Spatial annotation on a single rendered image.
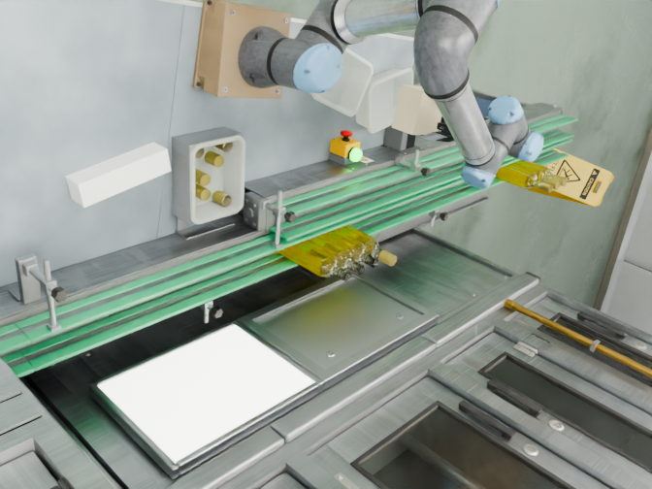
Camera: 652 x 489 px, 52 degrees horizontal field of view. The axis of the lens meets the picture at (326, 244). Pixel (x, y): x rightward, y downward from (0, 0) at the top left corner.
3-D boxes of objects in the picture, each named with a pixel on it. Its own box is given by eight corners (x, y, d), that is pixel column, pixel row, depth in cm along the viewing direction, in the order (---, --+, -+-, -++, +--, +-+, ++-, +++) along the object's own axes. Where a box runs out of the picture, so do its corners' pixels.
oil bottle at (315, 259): (276, 252, 198) (326, 281, 185) (277, 235, 196) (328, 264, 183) (289, 246, 202) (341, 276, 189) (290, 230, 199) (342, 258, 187)
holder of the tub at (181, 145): (173, 232, 184) (189, 243, 180) (171, 136, 172) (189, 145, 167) (223, 216, 196) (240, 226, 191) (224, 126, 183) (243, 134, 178)
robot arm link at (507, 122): (504, 135, 153) (514, 160, 161) (525, 95, 155) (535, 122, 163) (473, 127, 157) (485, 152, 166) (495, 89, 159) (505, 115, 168)
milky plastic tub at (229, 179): (173, 215, 181) (192, 227, 176) (172, 136, 171) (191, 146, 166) (224, 201, 193) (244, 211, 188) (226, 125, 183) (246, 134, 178)
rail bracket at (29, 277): (9, 298, 152) (54, 343, 139) (-2, 232, 145) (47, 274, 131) (29, 291, 156) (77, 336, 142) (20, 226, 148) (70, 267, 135)
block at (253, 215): (241, 223, 193) (256, 232, 188) (242, 193, 188) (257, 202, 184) (250, 220, 195) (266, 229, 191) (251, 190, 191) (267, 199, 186)
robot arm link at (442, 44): (437, 63, 118) (499, 197, 157) (466, 14, 120) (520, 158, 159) (384, 52, 125) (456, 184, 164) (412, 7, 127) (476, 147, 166)
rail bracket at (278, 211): (256, 238, 189) (286, 255, 182) (258, 183, 182) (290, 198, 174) (264, 235, 191) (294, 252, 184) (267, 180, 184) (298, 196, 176)
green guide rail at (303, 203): (270, 207, 188) (289, 217, 184) (270, 204, 188) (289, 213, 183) (561, 115, 304) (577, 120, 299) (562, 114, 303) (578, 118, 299)
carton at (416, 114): (401, 84, 183) (423, 91, 179) (434, 86, 195) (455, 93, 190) (391, 127, 187) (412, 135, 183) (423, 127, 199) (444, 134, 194)
